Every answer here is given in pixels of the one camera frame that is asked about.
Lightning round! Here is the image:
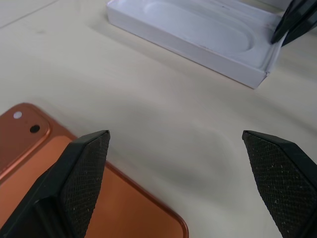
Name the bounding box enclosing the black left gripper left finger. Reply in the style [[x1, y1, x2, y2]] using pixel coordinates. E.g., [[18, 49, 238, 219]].
[[0, 129, 111, 238]]

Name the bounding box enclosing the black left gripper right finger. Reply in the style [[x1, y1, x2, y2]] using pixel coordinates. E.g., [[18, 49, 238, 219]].
[[242, 129, 317, 238]]

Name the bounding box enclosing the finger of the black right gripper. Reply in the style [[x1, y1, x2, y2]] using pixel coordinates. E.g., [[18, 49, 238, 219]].
[[270, 0, 311, 45], [281, 0, 317, 47]]

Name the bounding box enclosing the white phone box base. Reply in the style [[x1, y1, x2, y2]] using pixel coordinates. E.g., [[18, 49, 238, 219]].
[[106, 0, 286, 89]]

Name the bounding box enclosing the orange smartphone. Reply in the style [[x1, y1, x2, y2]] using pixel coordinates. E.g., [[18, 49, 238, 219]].
[[0, 102, 190, 238]]

